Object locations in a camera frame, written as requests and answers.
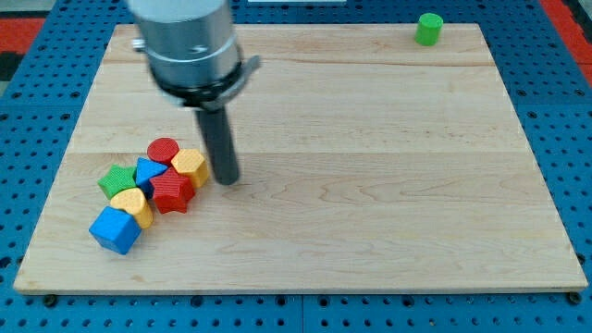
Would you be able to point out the blue cube block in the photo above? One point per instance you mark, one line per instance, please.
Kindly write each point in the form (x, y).
(115, 230)

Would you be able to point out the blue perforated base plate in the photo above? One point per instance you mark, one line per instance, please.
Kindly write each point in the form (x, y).
(44, 98)

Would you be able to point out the green star block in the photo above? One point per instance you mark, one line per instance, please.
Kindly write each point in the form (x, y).
(117, 179)

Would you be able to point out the wooden board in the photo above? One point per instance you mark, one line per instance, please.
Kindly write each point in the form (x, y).
(369, 164)

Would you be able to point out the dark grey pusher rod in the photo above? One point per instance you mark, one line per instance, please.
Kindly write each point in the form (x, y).
(218, 140)

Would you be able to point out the yellow heart block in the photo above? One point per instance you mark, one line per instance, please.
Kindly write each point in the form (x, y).
(134, 202)

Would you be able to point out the red star block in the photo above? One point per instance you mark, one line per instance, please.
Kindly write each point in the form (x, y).
(172, 192)

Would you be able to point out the yellow hexagon block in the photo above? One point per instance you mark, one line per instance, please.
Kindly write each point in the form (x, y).
(191, 163)

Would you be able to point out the red cylinder block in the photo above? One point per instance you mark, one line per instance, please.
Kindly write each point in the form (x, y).
(163, 150)

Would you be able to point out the green cylinder block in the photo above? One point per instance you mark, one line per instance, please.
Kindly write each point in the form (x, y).
(428, 29)

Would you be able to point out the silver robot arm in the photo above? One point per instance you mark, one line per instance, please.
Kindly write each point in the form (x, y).
(194, 56)

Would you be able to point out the blue triangle block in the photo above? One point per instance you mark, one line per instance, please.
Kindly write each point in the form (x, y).
(147, 169)

